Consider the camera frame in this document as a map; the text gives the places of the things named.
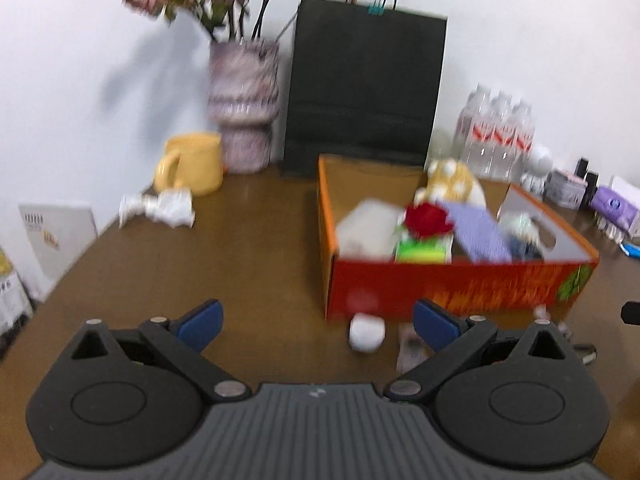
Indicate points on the orange cardboard box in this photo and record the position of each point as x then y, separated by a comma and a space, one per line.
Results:
450, 285

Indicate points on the clear plastic bag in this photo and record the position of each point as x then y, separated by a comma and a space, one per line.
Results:
520, 225

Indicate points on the yellow mug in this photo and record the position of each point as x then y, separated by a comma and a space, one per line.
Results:
197, 165

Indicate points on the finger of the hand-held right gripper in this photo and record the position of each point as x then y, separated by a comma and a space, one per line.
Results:
631, 312

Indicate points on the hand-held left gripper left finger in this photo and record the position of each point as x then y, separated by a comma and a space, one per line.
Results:
202, 326

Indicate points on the clear water bottle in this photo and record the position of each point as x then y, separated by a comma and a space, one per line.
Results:
470, 130
499, 135
522, 140

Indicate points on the white robot figure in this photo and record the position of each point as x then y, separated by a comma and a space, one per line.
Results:
537, 165

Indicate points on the white booklet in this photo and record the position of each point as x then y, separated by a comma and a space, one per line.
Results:
60, 240

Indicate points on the translucent plastic container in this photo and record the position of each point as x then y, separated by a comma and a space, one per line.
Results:
367, 230

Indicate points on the small white case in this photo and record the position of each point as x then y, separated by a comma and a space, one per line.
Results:
367, 332

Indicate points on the white printed box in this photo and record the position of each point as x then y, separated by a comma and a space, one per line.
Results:
12, 290

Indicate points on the red artificial rose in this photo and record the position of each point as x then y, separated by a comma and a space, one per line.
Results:
427, 220

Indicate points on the mottled purple ceramic vase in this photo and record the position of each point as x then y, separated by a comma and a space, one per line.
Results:
244, 105

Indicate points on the teal binder clip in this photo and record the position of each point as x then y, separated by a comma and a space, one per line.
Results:
375, 10

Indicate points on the purple cloth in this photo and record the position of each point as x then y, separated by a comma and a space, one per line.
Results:
477, 232

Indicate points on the small crumpled white tissue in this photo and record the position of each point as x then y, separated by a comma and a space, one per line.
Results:
165, 207

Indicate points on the black paper bag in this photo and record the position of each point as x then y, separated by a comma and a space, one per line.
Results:
365, 85

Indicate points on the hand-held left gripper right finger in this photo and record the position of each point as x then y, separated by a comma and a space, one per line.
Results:
436, 326

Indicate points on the purple tissue packet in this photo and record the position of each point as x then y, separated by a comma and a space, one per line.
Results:
615, 206

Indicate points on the yellow plush toy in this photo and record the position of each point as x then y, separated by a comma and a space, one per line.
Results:
452, 182

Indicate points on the green tissue packet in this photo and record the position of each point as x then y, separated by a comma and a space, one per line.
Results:
422, 251

